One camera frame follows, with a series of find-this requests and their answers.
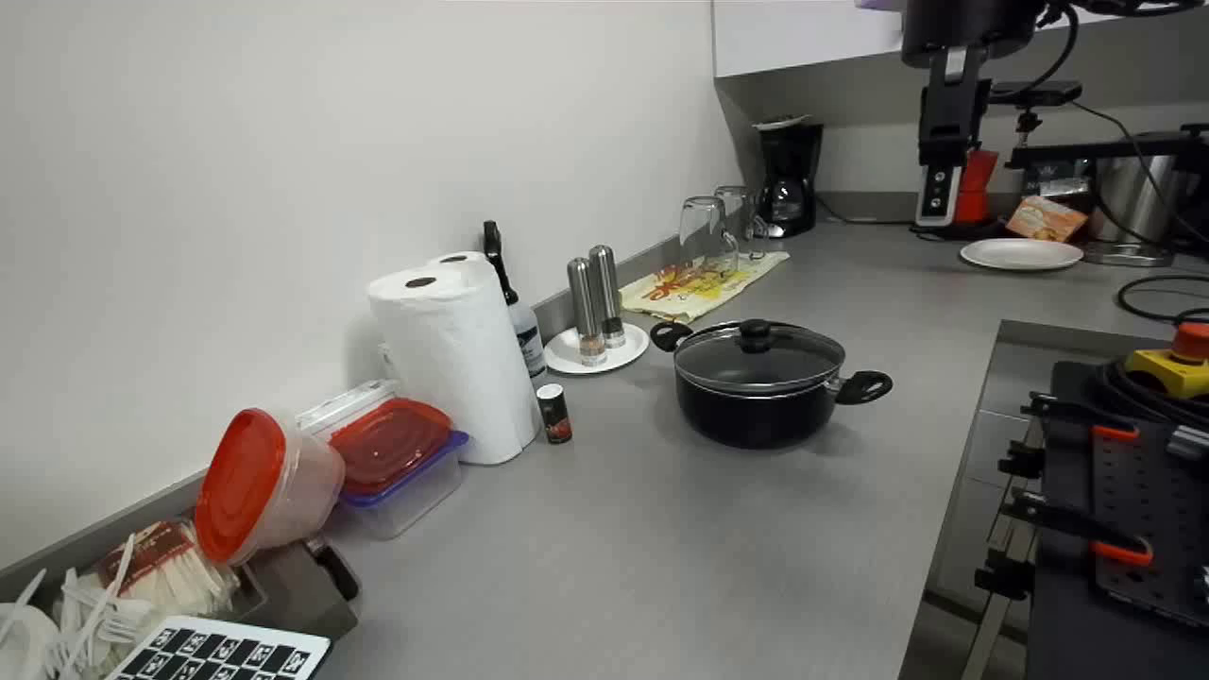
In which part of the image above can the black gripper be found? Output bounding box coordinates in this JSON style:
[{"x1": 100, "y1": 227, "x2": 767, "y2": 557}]
[{"x1": 913, "y1": 73, "x2": 995, "y2": 234}]

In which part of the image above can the red moka pot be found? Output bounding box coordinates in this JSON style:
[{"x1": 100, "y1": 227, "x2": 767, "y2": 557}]
[{"x1": 957, "y1": 147, "x2": 1000, "y2": 234}]

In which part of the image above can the clear drinking glass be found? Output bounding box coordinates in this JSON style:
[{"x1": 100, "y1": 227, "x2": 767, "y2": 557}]
[
  {"x1": 711, "y1": 183, "x2": 758, "y2": 244},
  {"x1": 675, "y1": 192, "x2": 731, "y2": 248}
]

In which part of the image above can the black cooking pot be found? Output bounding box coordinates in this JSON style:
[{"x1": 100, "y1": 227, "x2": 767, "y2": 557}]
[{"x1": 646, "y1": 317, "x2": 896, "y2": 453}]

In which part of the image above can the white dinner plate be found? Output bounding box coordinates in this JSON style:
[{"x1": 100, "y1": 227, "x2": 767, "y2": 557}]
[{"x1": 957, "y1": 234, "x2": 1087, "y2": 276}]

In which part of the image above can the orange snack packet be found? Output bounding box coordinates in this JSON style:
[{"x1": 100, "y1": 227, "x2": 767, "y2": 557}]
[{"x1": 1005, "y1": 192, "x2": 1091, "y2": 244}]

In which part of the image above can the black coffee maker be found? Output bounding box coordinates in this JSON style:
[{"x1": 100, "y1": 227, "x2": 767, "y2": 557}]
[{"x1": 747, "y1": 113, "x2": 830, "y2": 242}]

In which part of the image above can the stainless steel kettle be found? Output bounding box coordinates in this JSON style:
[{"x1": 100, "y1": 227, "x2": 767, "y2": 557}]
[{"x1": 1087, "y1": 147, "x2": 1184, "y2": 257}]

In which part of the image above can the printed cream kitchen towel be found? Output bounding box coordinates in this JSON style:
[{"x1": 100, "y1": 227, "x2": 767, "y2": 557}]
[{"x1": 615, "y1": 244, "x2": 794, "y2": 325}]

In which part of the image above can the yellow emergency stop button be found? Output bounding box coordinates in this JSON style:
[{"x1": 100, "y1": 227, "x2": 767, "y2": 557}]
[{"x1": 1124, "y1": 315, "x2": 1209, "y2": 404}]

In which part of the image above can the stainless steel shaker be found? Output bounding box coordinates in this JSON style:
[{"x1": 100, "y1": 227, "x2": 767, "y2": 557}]
[
  {"x1": 586, "y1": 242, "x2": 629, "y2": 345},
  {"x1": 565, "y1": 252, "x2": 610, "y2": 360}
]

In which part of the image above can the small white saucer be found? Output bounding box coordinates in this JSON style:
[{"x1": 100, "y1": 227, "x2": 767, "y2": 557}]
[{"x1": 542, "y1": 317, "x2": 653, "y2": 377}]

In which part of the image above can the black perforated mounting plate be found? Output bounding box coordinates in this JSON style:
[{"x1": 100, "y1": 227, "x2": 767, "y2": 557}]
[{"x1": 1023, "y1": 360, "x2": 1209, "y2": 680}]

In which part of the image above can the spray bottle with black nozzle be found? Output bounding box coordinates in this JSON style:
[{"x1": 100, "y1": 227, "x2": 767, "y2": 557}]
[{"x1": 481, "y1": 220, "x2": 547, "y2": 380}]

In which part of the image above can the small dark spice jar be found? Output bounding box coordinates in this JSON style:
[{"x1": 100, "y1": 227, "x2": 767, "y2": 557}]
[{"x1": 533, "y1": 380, "x2": 575, "y2": 451}]

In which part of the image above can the white paper towel roll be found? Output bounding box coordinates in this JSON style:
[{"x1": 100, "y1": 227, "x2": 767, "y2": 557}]
[
  {"x1": 422, "y1": 244, "x2": 498, "y2": 278},
  {"x1": 367, "y1": 260, "x2": 542, "y2": 470}
]

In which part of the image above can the flat red-lidded plastic container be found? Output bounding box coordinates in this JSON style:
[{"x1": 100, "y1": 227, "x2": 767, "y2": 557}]
[{"x1": 325, "y1": 394, "x2": 474, "y2": 542}]

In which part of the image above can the tall red-lidded plastic container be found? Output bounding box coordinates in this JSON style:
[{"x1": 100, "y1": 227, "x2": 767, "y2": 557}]
[{"x1": 194, "y1": 404, "x2": 353, "y2": 569}]

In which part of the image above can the brown-topped box of utensils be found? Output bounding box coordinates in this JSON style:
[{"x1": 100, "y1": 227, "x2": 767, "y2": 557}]
[{"x1": 91, "y1": 514, "x2": 246, "y2": 622}]

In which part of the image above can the white plastic cutlery bundle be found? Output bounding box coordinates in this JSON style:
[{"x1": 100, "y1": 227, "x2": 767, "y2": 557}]
[{"x1": 0, "y1": 562, "x2": 135, "y2": 680}]

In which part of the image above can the black camera on stand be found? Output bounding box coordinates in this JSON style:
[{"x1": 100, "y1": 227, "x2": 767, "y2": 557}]
[{"x1": 983, "y1": 78, "x2": 1086, "y2": 142}]

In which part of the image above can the thin black cable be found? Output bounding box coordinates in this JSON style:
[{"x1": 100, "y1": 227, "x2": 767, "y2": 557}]
[{"x1": 1112, "y1": 273, "x2": 1209, "y2": 329}]

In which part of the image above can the black clamp with orange handle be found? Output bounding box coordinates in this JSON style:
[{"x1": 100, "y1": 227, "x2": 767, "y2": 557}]
[
  {"x1": 996, "y1": 484, "x2": 1159, "y2": 579},
  {"x1": 1015, "y1": 390, "x2": 1144, "y2": 453}
]

